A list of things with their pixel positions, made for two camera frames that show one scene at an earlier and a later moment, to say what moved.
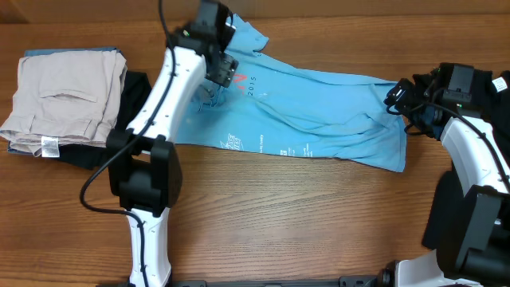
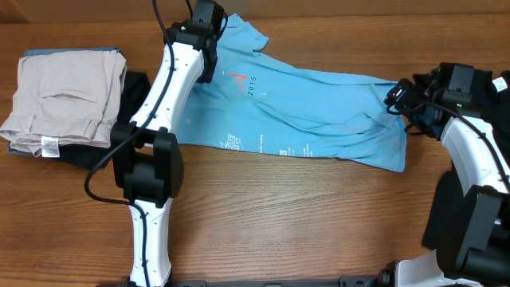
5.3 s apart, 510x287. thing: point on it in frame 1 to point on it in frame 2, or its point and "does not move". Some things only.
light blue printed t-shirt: (269, 105) does not move
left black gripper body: (225, 74) to (209, 75)
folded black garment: (135, 88) does not move
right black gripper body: (398, 96) does not move
